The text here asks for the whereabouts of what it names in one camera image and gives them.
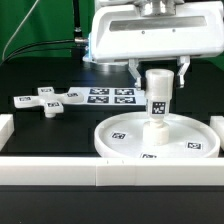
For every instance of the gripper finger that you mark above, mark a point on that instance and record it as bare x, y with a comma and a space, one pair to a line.
133, 69
183, 62

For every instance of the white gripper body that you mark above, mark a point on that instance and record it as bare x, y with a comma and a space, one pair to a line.
120, 33

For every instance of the white round table top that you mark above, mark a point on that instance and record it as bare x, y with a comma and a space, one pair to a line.
136, 135

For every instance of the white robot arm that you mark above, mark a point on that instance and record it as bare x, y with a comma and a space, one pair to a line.
148, 8

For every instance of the white marker sheet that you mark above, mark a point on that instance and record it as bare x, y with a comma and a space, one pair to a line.
105, 96

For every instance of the white right barrier block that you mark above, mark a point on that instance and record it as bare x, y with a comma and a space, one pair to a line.
217, 124

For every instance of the white barrier block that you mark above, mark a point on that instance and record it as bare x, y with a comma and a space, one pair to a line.
217, 124
6, 128

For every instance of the white cross-shaped table base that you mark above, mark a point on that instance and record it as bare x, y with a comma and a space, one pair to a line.
49, 100

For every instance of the white left barrier block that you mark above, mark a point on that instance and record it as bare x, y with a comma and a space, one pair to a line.
6, 128

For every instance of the black vertical cable connector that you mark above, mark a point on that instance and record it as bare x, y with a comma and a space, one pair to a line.
77, 31

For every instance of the white front barrier wall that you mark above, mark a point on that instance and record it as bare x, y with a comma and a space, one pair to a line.
80, 171

